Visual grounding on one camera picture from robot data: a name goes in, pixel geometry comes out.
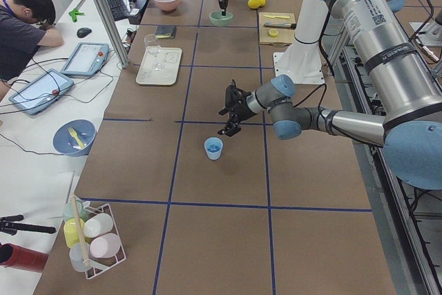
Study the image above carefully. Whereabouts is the small blue plastic cup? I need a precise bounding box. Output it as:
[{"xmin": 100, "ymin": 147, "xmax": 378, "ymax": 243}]
[{"xmin": 204, "ymin": 137, "xmax": 223, "ymax": 160}]

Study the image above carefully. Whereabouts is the green bowl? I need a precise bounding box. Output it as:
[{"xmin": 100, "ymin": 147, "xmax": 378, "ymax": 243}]
[{"xmin": 209, "ymin": 11, "xmax": 233, "ymax": 27}]

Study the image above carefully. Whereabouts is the blue bowl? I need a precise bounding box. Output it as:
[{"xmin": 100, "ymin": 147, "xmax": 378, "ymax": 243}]
[{"xmin": 52, "ymin": 120, "xmax": 96, "ymax": 157}]

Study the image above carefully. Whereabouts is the lemon slice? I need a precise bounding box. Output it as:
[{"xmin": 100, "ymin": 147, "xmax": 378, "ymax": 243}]
[{"xmin": 268, "ymin": 28, "xmax": 279, "ymax": 37}]

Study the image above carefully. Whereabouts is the wooden cutting board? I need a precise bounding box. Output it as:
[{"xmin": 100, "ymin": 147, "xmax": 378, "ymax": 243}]
[{"xmin": 258, "ymin": 12, "xmax": 296, "ymax": 45}]

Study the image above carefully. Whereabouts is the yellow plastic knife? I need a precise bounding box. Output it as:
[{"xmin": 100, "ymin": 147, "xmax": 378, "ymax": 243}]
[{"xmin": 263, "ymin": 15, "xmax": 291, "ymax": 19}]

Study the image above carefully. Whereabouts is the grey and yellow cloth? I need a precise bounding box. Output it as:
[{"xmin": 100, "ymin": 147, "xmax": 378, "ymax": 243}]
[{"xmin": 155, "ymin": 25, "xmax": 176, "ymax": 39}]

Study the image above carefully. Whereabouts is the steel muddler with black tip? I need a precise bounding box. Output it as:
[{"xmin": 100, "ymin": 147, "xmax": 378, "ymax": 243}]
[{"xmin": 263, "ymin": 22, "xmax": 296, "ymax": 30}]

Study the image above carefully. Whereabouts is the clear glass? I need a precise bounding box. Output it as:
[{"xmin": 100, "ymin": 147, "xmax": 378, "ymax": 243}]
[{"xmin": 144, "ymin": 34, "xmax": 163, "ymax": 71}]

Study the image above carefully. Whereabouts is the cream bear tray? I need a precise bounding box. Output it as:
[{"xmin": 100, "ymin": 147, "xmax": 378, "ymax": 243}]
[{"xmin": 135, "ymin": 47, "xmax": 182, "ymax": 86}]

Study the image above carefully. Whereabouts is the black keyboard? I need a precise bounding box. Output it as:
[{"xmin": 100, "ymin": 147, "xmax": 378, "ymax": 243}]
[{"xmin": 106, "ymin": 0, "xmax": 128, "ymax": 21}]

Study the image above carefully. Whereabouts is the black computer mouse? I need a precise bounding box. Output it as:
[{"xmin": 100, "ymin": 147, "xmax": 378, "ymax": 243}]
[{"xmin": 77, "ymin": 27, "xmax": 92, "ymax": 39}]

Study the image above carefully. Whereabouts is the far teach pendant tablet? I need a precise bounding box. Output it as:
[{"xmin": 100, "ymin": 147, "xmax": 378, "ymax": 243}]
[{"xmin": 61, "ymin": 42, "xmax": 110, "ymax": 77}]

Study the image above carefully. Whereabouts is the teach pendant tablet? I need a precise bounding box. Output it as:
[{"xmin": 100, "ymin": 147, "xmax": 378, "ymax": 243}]
[
  {"xmin": 8, "ymin": 69, "xmax": 74, "ymax": 115},
  {"xmin": 61, "ymin": 42, "xmax": 110, "ymax": 77}
]

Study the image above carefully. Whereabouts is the green plastic clip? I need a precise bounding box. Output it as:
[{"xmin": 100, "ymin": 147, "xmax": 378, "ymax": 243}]
[{"xmin": 68, "ymin": 8, "xmax": 85, "ymax": 23}]

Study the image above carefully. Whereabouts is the yellow plastic fork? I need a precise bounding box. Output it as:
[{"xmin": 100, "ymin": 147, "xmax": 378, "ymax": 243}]
[{"xmin": 68, "ymin": 127, "xmax": 86, "ymax": 149}]

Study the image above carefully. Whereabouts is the white cup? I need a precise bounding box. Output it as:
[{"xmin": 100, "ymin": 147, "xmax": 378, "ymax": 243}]
[{"xmin": 84, "ymin": 213, "xmax": 113, "ymax": 238}]

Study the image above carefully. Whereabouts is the pink cup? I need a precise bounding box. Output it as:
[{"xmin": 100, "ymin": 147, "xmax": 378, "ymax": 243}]
[{"xmin": 90, "ymin": 233, "xmax": 121, "ymax": 258}]

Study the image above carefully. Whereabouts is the green cup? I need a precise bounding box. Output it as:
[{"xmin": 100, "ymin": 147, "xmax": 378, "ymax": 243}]
[{"xmin": 63, "ymin": 198, "xmax": 90, "ymax": 222}]

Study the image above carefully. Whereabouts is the yellow cup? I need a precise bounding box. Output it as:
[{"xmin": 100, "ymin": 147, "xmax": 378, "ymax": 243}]
[{"xmin": 63, "ymin": 218, "xmax": 79, "ymax": 248}]

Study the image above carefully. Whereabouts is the seated person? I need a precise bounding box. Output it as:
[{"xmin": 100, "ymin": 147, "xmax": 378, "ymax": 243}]
[{"xmin": 1, "ymin": 0, "xmax": 64, "ymax": 97}]

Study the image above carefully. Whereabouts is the near teach pendant tablet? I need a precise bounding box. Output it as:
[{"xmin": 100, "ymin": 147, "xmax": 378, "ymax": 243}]
[{"xmin": 8, "ymin": 69, "xmax": 74, "ymax": 115}]

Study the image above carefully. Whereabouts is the pale blue cup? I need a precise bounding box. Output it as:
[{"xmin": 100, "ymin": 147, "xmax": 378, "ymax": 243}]
[{"xmin": 69, "ymin": 242, "xmax": 90, "ymax": 272}]

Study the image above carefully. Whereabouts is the red cylinder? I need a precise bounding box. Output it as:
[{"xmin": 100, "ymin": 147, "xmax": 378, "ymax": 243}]
[{"xmin": 1, "ymin": 243, "xmax": 48, "ymax": 272}]

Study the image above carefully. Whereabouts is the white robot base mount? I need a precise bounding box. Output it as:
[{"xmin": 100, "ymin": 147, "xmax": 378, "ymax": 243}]
[{"xmin": 273, "ymin": 0, "xmax": 328, "ymax": 84}]

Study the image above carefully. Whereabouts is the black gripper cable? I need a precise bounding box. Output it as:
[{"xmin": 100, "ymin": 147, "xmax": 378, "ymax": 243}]
[{"xmin": 291, "ymin": 82, "xmax": 329, "ymax": 109}]

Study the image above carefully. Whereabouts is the aluminium frame post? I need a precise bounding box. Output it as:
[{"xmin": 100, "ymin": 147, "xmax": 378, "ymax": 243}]
[{"xmin": 93, "ymin": 0, "xmax": 130, "ymax": 68}]

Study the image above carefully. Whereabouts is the white wire cup rack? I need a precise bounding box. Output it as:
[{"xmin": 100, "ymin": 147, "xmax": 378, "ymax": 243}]
[{"xmin": 62, "ymin": 195, "xmax": 126, "ymax": 280}]

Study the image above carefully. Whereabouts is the black tripod handle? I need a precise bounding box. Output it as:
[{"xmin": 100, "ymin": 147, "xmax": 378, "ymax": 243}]
[{"xmin": 1, "ymin": 215, "xmax": 56, "ymax": 236}]

